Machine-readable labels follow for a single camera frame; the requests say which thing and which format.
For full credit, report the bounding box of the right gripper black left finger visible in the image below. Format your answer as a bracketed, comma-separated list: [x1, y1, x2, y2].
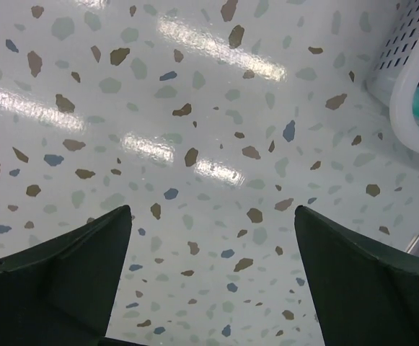
[0, 205, 132, 345]

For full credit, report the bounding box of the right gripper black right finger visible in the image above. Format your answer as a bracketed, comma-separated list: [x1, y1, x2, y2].
[294, 205, 419, 345]

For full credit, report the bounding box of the white plastic laundry basket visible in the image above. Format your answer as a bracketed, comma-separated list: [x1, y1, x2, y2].
[366, 1, 419, 153]

